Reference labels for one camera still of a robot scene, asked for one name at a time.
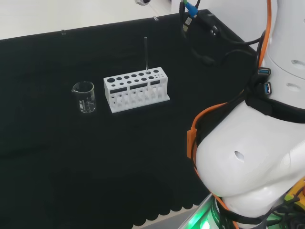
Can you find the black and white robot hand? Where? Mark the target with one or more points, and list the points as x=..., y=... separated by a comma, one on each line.
x=143, y=1

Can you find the clear glass rod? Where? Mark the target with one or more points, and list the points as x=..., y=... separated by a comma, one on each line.
x=146, y=52

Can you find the white test tube rack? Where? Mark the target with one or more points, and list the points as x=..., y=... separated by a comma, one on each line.
x=140, y=105

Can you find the silver usb plug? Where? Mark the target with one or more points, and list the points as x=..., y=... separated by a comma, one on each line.
x=187, y=22

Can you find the clear glass beaker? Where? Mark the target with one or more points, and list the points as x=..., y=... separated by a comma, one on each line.
x=87, y=107

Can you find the black usb hub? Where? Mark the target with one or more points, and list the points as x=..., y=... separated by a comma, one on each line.
x=264, y=71

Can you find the black scalloped bench cloth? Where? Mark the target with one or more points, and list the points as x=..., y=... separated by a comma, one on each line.
x=71, y=155

